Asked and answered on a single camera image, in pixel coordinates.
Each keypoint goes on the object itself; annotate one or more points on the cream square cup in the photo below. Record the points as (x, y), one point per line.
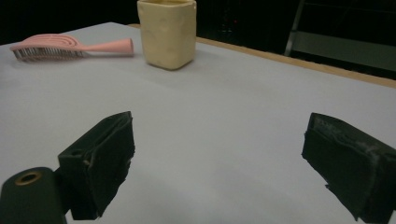
(168, 34)

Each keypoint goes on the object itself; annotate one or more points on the pink hairbrush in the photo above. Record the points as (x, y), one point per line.
(67, 46)

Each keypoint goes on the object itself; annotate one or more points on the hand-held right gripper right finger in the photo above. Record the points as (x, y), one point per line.
(348, 165)

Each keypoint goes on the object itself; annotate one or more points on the grey metal stand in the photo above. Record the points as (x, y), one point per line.
(339, 46)

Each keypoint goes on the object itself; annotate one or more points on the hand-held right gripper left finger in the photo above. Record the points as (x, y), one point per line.
(106, 155)

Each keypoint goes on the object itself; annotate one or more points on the pale blue table mat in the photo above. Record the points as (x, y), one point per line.
(211, 102)

